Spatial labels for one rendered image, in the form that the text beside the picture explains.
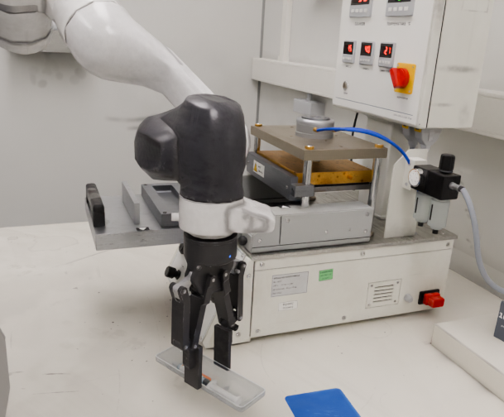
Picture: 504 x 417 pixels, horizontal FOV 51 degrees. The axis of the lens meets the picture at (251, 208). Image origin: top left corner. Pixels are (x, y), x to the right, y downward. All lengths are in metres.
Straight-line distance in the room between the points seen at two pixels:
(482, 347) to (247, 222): 0.53
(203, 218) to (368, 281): 0.49
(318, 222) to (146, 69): 0.40
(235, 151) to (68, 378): 0.49
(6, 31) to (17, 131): 1.47
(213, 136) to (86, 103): 1.80
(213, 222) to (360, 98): 0.61
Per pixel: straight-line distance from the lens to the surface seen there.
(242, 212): 0.70
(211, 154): 0.67
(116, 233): 0.93
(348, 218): 1.02
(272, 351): 1.01
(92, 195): 1.00
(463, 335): 1.08
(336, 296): 1.06
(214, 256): 0.71
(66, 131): 2.45
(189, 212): 0.70
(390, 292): 1.14
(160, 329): 1.07
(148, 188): 1.10
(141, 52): 0.87
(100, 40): 0.87
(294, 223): 0.96
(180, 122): 0.70
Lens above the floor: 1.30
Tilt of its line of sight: 18 degrees down
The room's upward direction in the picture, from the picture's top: 3 degrees clockwise
